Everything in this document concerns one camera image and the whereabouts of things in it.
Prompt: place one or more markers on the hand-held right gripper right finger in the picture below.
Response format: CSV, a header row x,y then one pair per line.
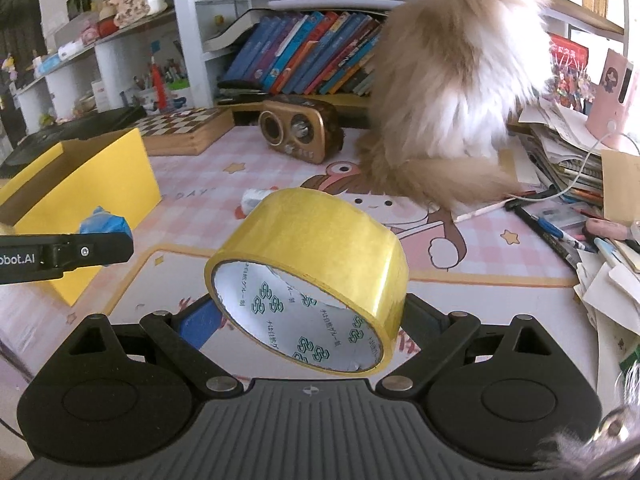
x,y
425,325

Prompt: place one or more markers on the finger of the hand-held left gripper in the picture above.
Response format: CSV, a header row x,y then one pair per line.
x,y
105,222

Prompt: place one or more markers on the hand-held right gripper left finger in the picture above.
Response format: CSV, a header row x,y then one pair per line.
x,y
200,322

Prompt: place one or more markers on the yellow cardboard box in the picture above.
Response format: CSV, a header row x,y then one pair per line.
x,y
100,180

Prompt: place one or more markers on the yellow packing tape roll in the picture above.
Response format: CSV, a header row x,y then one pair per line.
x,y
320,240

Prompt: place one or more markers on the pink cartoon desk mat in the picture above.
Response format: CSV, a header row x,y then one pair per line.
x,y
500,320

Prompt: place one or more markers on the black electronic keyboard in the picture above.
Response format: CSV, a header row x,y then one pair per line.
x,y
60,135

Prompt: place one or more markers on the checkered chessboard box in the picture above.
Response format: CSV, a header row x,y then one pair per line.
x,y
175,125

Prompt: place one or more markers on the pink striped paper stick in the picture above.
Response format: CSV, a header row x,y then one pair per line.
x,y
482,211

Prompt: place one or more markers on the white red label box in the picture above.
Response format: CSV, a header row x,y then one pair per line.
x,y
99,95

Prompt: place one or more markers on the white pen holder cup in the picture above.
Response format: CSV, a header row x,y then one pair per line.
x,y
149,100

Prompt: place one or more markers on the crumpled white wrapper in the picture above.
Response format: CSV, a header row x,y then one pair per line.
x,y
252,199

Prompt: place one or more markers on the red tassel ornament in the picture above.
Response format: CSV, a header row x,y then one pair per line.
x,y
159,87

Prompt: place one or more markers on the green lid jar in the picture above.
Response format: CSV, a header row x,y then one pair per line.
x,y
180,97

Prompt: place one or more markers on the black marker pen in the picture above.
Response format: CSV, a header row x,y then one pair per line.
x,y
552,245

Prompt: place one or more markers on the black blue pen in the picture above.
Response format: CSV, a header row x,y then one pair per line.
x,y
550,227

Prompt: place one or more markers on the white cubby shelf unit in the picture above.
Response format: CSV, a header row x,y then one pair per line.
x,y
107,60

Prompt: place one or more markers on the blue tissue pack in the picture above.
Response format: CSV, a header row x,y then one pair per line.
x,y
45,65

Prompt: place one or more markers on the clear plastic case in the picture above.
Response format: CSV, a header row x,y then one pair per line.
x,y
560,217

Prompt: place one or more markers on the white flat box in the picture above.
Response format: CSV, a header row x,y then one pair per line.
x,y
69,50

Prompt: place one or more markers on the pile of white envelopes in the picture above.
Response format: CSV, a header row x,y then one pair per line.
x,y
610,290

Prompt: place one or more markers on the grey furry object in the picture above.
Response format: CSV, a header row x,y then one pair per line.
x,y
570,452

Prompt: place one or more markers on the red round doll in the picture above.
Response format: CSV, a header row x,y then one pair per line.
x,y
106,27

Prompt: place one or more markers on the white wooden bookshelf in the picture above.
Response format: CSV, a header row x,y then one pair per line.
x,y
187,35

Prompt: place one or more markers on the pink pen case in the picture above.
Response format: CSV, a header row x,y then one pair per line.
x,y
607,229

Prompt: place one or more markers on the stack of papers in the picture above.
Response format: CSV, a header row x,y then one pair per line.
x,y
555,155

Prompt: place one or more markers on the wooden retro radio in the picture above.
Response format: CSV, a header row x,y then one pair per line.
x,y
300,130

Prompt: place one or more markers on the pile of papers and pens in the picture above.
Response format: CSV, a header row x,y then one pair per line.
x,y
592,152

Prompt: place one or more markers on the fluffy cream cat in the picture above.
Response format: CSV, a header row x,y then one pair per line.
x,y
450,85

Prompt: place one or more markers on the brown kraft envelope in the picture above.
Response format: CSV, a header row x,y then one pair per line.
x,y
622,185

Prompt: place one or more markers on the row of blue red books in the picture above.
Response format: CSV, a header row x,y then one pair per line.
x,y
300,50

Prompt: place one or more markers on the pink printed container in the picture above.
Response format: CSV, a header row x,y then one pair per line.
x,y
612,105

